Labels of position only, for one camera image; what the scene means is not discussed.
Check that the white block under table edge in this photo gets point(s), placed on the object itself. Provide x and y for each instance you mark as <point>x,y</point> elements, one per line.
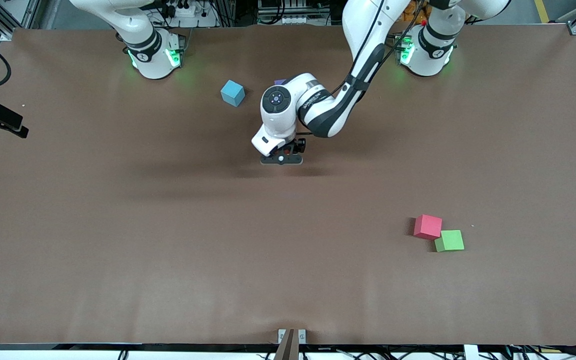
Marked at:
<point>471,352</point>

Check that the purple foam block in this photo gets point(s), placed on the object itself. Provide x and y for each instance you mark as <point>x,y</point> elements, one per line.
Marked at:
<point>281,81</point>

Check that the light blue foam block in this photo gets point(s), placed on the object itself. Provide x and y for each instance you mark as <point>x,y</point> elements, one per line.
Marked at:
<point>232,93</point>

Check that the green foam block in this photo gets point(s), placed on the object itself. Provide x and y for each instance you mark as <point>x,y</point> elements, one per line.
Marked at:
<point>449,241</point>

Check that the metal bracket plate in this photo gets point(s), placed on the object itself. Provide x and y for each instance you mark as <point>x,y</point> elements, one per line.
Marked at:
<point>282,336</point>

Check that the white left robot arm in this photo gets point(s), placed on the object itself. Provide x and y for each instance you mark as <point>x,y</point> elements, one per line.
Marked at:
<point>368,25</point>

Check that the red foam block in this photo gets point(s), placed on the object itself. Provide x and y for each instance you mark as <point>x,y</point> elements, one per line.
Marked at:
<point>427,226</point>

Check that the white vented device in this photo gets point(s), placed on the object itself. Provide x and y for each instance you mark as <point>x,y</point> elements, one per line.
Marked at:
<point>285,10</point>

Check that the brown camera post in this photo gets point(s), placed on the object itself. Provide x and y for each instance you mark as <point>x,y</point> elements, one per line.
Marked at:
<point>287,350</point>

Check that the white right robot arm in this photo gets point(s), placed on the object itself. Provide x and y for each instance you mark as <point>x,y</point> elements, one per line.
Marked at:
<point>150,50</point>

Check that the white power strip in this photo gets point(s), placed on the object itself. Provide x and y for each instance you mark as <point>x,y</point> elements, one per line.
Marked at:
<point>183,10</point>

